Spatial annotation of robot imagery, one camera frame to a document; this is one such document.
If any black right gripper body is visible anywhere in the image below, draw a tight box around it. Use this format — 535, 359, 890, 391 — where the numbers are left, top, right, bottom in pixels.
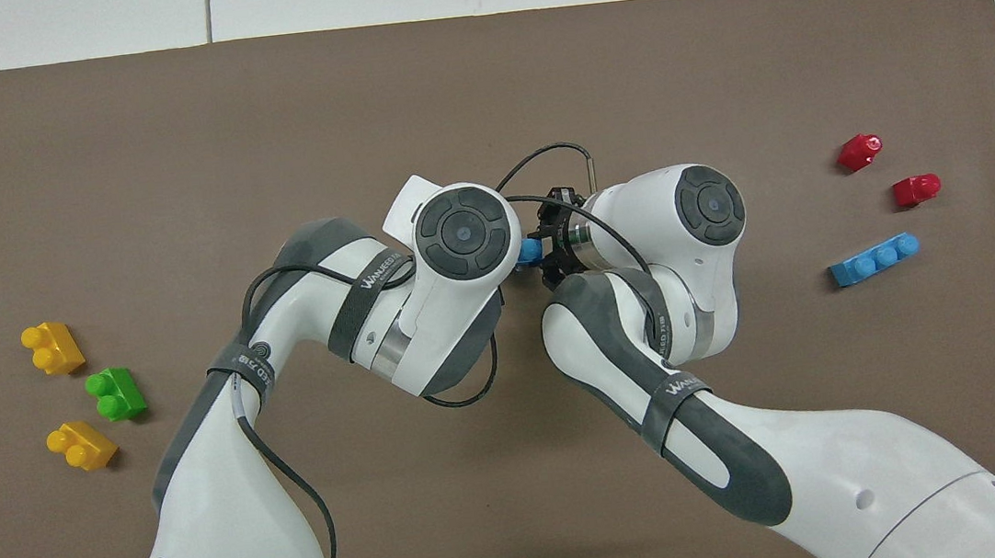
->
543, 185, 591, 286

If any blue three-stud toy block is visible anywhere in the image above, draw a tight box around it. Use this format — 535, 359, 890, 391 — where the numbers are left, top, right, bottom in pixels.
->
512, 234, 546, 268
826, 232, 925, 290

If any brown table mat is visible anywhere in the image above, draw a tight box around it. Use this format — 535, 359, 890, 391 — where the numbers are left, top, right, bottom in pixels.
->
0, 0, 995, 558

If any red single-stud toy block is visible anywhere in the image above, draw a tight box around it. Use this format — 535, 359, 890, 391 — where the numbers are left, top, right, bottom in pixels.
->
890, 172, 944, 211
834, 131, 886, 175

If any green two-stud toy block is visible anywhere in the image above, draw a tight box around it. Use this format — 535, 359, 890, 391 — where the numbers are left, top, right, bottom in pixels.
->
84, 363, 150, 426

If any yellow two-stud toy block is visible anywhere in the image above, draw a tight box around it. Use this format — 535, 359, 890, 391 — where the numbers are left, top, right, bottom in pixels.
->
19, 320, 88, 380
44, 417, 121, 476

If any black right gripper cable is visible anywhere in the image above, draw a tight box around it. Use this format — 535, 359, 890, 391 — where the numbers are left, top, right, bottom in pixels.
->
490, 133, 667, 380

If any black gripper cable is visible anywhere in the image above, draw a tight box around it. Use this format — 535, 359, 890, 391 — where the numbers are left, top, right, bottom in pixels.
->
219, 241, 522, 558
490, 133, 667, 380

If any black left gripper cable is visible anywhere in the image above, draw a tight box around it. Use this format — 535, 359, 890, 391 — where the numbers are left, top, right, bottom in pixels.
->
219, 241, 522, 558

